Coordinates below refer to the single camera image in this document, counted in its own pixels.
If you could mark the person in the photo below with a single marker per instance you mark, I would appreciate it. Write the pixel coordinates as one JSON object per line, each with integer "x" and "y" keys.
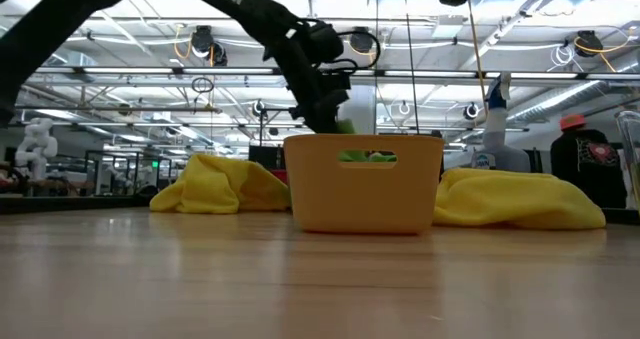
{"x": 585, "y": 169}

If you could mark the orange plastic basket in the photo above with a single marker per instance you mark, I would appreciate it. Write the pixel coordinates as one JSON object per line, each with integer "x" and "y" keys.
{"x": 360, "y": 199}

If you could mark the black framed enclosure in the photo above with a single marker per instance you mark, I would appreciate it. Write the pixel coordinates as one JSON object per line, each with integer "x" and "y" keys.
{"x": 130, "y": 174}

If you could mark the white humanoid robot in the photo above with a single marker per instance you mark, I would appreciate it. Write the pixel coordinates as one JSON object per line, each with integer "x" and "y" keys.
{"x": 35, "y": 144}

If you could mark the spray bottle with blue nozzle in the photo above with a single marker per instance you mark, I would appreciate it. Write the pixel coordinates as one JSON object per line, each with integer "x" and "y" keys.
{"x": 495, "y": 144}

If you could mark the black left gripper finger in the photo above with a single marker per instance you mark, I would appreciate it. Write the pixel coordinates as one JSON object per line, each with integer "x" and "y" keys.
{"x": 325, "y": 121}

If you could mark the green microfiber towel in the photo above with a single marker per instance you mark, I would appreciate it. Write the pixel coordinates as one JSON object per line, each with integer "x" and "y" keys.
{"x": 367, "y": 156}
{"x": 346, "y": 127}

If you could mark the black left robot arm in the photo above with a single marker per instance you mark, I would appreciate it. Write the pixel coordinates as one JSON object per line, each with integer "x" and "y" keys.
{"x": 50, "y": 24}

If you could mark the yellow microfiber towel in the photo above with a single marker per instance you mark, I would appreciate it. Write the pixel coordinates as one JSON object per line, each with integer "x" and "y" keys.
{"x": 215, "y": 184}
{"x": 515, "y": 199}

